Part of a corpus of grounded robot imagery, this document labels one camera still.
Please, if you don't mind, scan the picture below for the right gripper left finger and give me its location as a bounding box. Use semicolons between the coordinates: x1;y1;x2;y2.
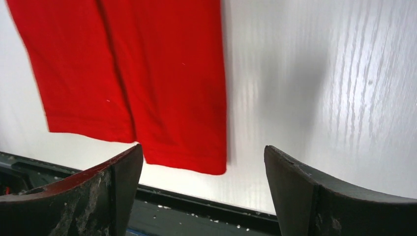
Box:
0;145;144;236

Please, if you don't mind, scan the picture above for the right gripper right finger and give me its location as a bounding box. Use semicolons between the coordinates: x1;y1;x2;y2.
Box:
264;146;417;236

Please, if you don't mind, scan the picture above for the red t shirt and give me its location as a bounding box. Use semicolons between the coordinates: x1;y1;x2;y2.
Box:
7;0;227;175

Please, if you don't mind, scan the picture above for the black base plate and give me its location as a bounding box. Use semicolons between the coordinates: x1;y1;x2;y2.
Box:
0;152;281;236

